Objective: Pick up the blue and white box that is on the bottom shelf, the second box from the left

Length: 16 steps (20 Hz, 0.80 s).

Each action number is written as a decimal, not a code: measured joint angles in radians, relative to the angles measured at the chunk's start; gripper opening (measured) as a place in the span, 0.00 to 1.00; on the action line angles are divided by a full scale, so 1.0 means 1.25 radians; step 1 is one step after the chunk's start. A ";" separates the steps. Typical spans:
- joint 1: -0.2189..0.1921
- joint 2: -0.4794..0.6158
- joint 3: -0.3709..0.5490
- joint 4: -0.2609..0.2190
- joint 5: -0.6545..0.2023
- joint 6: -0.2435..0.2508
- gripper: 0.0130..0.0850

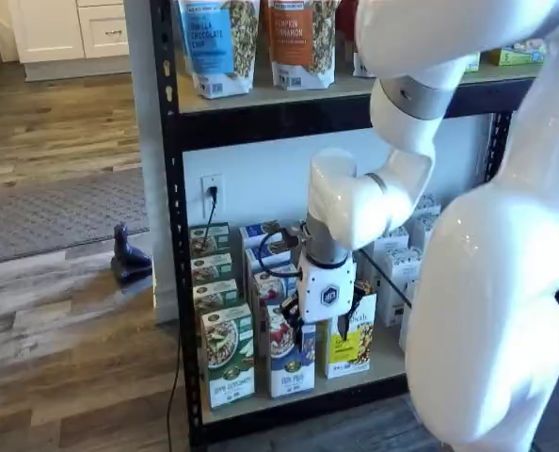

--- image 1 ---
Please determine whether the white wall outlet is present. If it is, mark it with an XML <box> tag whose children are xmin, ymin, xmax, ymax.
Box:
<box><xmin>200</xmin><ymin>173</ymin><xmax>225</xmax><ymax>220</ymax></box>

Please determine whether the green and white oatmeal box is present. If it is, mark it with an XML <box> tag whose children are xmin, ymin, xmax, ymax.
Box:
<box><xmin>189</xmin><ymin>252</ymin><xmax>234</xmax><ymax>284</ymax></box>
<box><xmin>188</xmin><ymin>221</ymin><xmax>232</xmax><ymax>258</ymax></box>
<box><xmin>192</xmin><ymin>278</ymin><xmax>241</xmax><ymax>315</ymax></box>
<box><xmin>200</xmin><ymin>302</ymin><xmax>256</xmax><ymax>410</ymax></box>

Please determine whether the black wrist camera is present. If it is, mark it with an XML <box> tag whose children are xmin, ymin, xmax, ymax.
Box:
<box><xmin>281</xmin><ymin>223</ymin><xmax>310</xmax><ymax>251</ymax></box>

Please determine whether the red granola pouch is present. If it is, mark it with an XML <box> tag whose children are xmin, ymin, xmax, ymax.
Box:
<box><xmin>334</xmin><ymin>0</ymin><xmax>380</xmax><ymax>79</ymax></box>

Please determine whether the white cabinet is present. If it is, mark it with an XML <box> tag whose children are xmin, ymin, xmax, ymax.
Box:
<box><xmin>6</xmin><ymin>0</ymin><xmax>133</xmax><ymax>84</ymax></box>

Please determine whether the black power cable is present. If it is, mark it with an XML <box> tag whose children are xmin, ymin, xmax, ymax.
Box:
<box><xmin>166</xmin><ymin>186</ymin><xmax>221</xmax><ymax>452</ymax></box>

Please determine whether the blue granola pouch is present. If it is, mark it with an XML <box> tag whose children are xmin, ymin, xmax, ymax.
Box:
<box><xmin>175</xmin><ymin>0</ymin><xmax>263</xmax><ymax>101</ymax></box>

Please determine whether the green peanut butter box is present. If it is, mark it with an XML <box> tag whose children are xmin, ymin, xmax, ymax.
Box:
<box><xmin>478</xmin><ymin>39</ymin><xmax>548</xmax><ymax>68</ymax></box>

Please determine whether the yellow and white granola box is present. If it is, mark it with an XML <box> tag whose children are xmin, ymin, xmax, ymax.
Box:
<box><xmin>324</xmin><ymin>281</ymin><xmax>379</xmax><ymax>380</ymax></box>

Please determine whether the blue and white cereal box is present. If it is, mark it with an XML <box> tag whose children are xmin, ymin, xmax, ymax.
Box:
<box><xmin>264</xmin><ymin>303</ymin><xmax>318</xmax><ymax>399</ymax></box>
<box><xmin>244</xmin><ymin>247</ymin><xmax>304</xmax><ymax>280</ymax></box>
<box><xmin>239</xmin><ymin>219</ymin><xmax>291</xmax><ymax>253</ymax></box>
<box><xmin>250</xmin><ymin>270</ymin><xmax>300</xmax><ymax>313</ymax></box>

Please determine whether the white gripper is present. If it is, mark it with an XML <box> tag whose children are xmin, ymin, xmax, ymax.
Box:
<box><xmin>281</xmin><ymin>256</ymin><xmax>375</xmax><ymax>348</ymax></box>

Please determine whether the black looped gripper cable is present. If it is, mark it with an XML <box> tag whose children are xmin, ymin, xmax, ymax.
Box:
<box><xmin>259</xmin><ymin>229</ymin><xmax>304</xmax><ymax>284</ymax></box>

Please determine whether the beige shelf board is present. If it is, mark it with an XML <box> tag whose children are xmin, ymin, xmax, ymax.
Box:
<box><xmin>199</xmin><ymin>360</ymin><xmax>410</xmax><ymax>423</ymax></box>
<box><xmin>178</xmin><ymin>60</ymin><xmax>544</xmax><ymax>114</ymax></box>

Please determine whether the dark purple seal figurine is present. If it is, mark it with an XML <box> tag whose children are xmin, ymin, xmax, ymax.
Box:
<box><xmin>109</xmin><ymin>223</ymin><xmax>153</xmax><ymax>285</ymax></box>

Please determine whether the grey floor mat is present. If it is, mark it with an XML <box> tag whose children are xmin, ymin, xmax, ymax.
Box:
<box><xmin>0</xmin><ymin>167</ymin><xmax>152</xmax><ymax>267</ymax></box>

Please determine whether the orange granola pouch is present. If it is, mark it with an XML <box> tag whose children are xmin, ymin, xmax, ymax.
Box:
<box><xmin>260</xmin><ymin>0</ymin><xmax>343</xmax><ymax>91</ymax></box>

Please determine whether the black metal shelf rack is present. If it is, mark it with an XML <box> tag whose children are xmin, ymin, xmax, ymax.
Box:
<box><xmin>148</xmin><ymin>0</ymin><xmax>551</xmax><ymax>452</ymax></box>

